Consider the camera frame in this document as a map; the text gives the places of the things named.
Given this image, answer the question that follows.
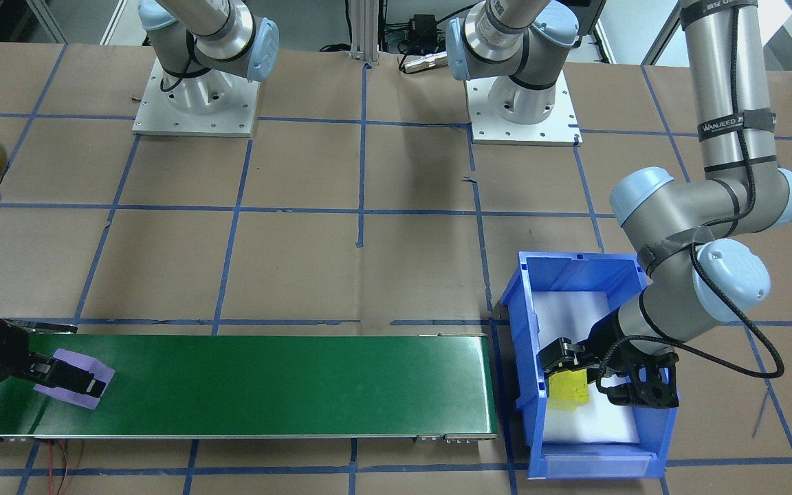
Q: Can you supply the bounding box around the purple foam block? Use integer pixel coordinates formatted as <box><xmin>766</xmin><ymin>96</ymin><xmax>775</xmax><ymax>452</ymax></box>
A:
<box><xmin>34</xmin><ymin>349</ymin><xmax>115</xmax><ymax>410</ymax></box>

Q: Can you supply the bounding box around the yellow foam block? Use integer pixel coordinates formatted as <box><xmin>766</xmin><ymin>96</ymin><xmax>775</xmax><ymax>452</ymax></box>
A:
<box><xmin>549</xmin><ymin>371</ymin><xmax>589</xmax><ymax>410</ymax></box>

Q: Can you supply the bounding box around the blue plastic storage bin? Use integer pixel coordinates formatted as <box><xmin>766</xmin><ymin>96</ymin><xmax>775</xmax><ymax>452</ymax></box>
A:
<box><xmin>499</xmin><ymin>251</ymin><xmax>680</xmax><ymax>480</ymax></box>

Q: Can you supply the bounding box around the green belt conveyor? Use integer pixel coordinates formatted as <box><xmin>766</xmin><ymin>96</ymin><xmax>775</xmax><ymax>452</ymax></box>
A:
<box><xmin>0</xmin><ymin>318</ymin><xmax>500</xmax><ymax>444</ymax></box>

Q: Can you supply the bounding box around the silver cylindrical connector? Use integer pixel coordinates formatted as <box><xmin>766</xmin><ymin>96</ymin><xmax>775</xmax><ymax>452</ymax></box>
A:
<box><xmin>399</xmin><ymin>54</ymin><xmax>448</xmax><ymax>74</ymax></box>

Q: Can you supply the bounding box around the black adapter box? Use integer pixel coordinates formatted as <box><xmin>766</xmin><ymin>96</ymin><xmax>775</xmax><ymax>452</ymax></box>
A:
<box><xmin>410</xmin><ymin>14</ymin><xmax>438</xmax><ymax>49</ymax></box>

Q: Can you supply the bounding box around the red conveyor wire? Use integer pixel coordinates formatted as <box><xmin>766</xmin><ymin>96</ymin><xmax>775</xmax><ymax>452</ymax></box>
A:
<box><xmin>45</xmin><ymin>440</ymin><xmax>87</xmax><ymax>495</ymax></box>

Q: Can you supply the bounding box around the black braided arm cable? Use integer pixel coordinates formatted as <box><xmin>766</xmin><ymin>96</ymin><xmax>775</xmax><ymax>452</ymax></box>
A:
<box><xmin>592</xmin><ymin>69</ymin><xmax>785</xmax><ymax>403</ymax></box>

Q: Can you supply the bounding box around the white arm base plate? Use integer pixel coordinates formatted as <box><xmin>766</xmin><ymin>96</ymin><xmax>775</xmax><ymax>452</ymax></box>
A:
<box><xmin>133</xmin><ymin>58</ymin><xmax>263</xmax><ymax>137</ymax></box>
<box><xmin>466</xmin><ymin>69</ymin><xmax>582</xmax><ymax>146</ymax></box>

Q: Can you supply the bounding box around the aluminium frame post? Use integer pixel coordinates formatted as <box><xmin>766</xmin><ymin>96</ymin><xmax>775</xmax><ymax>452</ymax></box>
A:
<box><xmin>348</xmin><ymin>0</ymin><xmax>380</xmax><ymax>64</ymax></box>

